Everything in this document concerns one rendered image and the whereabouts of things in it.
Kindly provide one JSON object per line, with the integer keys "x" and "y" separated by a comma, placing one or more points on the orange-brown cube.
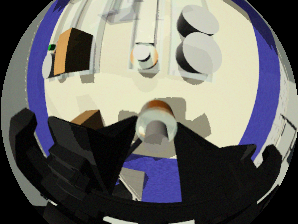
{"x": 91, "y": 119}

